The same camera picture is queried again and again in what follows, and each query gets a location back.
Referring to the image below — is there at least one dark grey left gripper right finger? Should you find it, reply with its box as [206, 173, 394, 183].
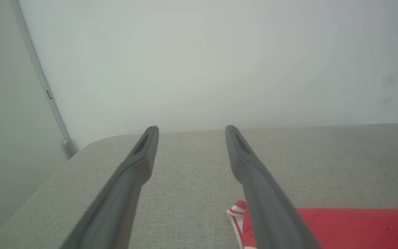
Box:
[225, 125, 324, 249]

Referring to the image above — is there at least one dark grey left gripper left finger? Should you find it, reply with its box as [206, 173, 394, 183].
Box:
[61, 126, 160, 249]

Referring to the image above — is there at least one white wall corner trim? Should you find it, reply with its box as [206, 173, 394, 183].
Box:
[10, 0, 78, 159]

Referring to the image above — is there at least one red and white garment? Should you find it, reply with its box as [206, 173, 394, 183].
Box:
[227, 200, 398, 249]

